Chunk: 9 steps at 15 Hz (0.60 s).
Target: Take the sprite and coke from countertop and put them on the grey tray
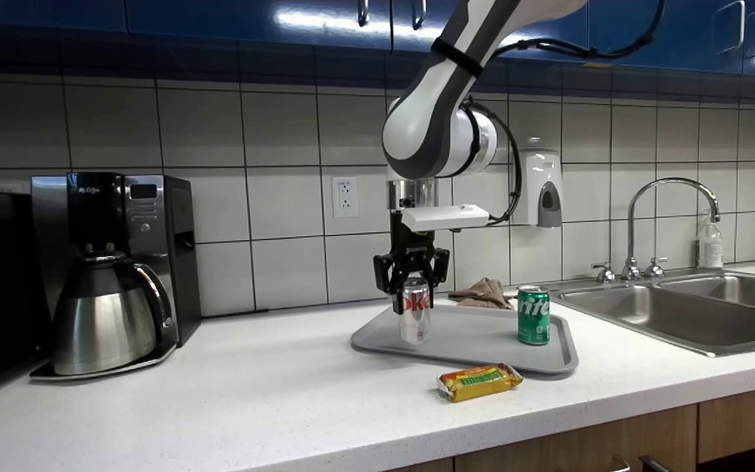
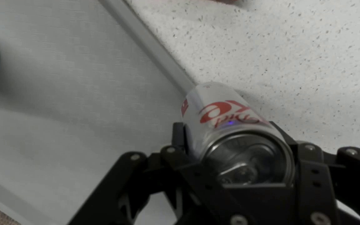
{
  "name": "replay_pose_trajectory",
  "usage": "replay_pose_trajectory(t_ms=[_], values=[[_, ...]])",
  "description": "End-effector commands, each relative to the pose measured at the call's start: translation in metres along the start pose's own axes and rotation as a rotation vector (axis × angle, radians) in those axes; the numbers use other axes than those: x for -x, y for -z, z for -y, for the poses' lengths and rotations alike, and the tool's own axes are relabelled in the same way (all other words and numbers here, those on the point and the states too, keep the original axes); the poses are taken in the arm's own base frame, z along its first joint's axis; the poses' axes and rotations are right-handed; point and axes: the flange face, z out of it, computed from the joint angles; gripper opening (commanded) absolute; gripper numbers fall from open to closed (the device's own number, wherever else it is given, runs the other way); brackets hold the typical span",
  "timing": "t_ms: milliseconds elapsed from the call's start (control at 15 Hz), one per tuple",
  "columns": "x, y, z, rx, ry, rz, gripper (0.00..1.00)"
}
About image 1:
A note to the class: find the silver diet coke can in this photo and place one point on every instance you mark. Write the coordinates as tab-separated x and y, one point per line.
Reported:
416	316

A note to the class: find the black coffee maker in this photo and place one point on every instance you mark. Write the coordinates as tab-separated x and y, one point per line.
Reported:
158	227

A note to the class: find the clear pump soap bottle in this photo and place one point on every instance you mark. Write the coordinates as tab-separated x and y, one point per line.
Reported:
708	250

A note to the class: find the white wall soap dispenser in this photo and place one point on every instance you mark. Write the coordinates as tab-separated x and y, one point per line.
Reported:
538	188

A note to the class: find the green sprite can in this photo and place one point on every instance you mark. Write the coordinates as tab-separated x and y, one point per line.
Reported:
533	318

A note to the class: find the wooden base cabinets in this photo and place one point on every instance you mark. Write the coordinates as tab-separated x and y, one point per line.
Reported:
622	437

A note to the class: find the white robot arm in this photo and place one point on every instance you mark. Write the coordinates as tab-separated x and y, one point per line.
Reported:
432	121

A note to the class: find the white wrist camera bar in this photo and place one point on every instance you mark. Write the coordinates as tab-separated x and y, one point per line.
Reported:
445	217

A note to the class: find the yellow snack packet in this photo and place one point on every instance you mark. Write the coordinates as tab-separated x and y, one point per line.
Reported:
480	382

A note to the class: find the grey plastic tray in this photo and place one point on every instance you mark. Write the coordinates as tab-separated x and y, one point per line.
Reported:
483	345

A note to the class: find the chrome gooseneck faucet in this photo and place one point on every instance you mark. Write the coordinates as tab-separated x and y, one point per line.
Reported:
633	227

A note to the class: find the blue wall cabinets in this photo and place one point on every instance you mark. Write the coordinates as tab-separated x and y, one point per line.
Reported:
177	16

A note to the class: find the stainless steel double sink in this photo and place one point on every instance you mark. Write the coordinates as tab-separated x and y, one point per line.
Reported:
708	318

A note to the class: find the white wall outlet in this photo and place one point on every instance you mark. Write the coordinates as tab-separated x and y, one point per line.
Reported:
345	197

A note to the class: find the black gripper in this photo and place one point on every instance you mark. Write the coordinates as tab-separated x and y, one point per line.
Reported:
417	250

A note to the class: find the steel coffee carafe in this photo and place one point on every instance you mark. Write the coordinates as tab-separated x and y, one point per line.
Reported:
103	323

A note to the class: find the brown crumpled cloth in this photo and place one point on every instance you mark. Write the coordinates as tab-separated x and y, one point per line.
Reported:
483	294

